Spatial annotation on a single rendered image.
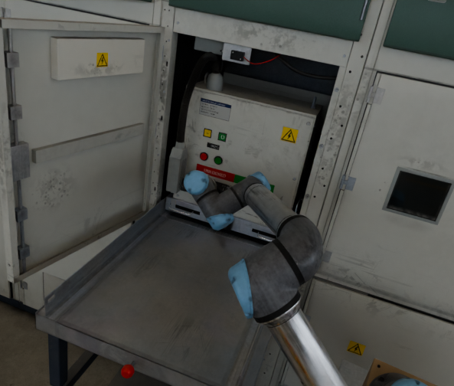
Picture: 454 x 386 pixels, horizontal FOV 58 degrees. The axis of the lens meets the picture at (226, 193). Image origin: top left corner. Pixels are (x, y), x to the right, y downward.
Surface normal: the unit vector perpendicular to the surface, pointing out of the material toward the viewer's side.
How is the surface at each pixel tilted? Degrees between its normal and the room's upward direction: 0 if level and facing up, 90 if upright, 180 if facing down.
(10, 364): 0
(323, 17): 90
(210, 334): 0
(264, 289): 66
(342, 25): 90
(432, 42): 90
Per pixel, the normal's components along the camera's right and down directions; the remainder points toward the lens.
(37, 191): 0.86, 0.34
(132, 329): 0.16, -0.89
